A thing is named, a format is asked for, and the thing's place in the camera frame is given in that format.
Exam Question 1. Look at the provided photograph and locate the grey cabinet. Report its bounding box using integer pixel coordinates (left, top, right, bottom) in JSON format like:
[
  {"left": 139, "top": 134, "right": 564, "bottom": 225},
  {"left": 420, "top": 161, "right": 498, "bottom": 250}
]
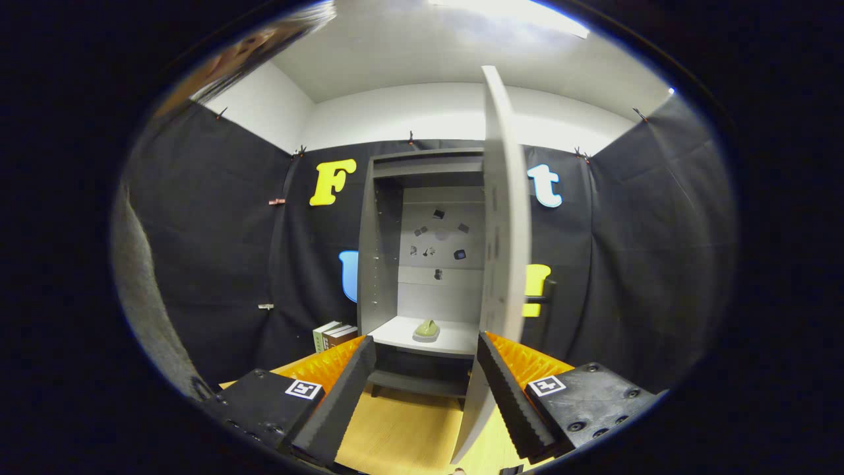
[{"left": 356, "top": 148, "right": 490, "bottom": 404}]

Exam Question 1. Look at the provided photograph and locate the person's grey clothing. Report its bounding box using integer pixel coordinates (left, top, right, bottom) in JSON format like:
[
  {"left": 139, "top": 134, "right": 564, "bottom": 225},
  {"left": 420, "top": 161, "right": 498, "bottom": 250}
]
[{"left": 111, "top": 181, "right": 213, "bottom": 403}]

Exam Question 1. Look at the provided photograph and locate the black backdrop cloth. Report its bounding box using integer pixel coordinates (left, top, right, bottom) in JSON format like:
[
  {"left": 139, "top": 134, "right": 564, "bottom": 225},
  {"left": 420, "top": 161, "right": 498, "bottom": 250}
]
[{"left": 122, "top": 92, "right": 738, "bottom": 398}]

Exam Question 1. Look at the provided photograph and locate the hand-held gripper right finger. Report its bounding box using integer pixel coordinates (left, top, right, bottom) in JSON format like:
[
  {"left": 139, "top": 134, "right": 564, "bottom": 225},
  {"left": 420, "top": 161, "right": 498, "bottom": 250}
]
[{"left": 476, "top": 332, "right": 661, "bottom": 462}]

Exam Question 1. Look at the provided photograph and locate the brown book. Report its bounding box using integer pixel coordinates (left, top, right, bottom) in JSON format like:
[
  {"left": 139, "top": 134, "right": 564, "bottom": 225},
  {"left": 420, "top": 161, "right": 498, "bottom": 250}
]
[{"left": 322, "top": 325, "right": 359, "bottom": 350}]

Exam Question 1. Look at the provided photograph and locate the green book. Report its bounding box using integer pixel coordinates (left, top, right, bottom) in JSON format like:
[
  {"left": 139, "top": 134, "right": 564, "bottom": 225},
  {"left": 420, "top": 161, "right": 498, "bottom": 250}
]
[{"left": 313, "top": 321, "right": 343, "bottom": 354}]

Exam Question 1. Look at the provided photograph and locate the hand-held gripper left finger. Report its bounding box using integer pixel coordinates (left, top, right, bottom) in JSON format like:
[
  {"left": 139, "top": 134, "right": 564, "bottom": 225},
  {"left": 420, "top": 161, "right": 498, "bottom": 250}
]
[{"left": 196, "top": 335, "right": 378, "bottom": 469}]

